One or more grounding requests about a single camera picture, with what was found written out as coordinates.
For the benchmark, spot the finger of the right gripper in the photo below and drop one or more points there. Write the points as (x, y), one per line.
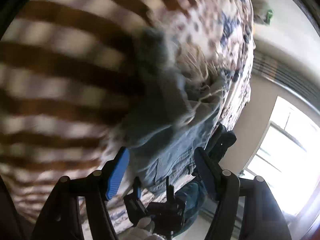
(169, 191)

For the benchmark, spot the blue denim pants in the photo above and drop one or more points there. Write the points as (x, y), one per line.
(179, 105)

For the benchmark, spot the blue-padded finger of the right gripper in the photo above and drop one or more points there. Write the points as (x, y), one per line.
(137, 188)

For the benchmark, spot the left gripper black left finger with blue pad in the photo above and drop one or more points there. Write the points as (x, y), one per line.
(60, 215)

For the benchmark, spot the white gloved hand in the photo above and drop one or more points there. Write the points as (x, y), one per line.
(142, 231)

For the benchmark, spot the floral fleece bed blanket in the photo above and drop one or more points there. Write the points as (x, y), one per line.
(67, 79)

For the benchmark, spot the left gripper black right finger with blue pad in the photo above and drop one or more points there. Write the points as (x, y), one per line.
(262, 217)

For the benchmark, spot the window with white frame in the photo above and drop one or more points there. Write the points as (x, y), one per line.
(287, 157)

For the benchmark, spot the small green item on sill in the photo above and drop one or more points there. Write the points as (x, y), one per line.
(268, 17)

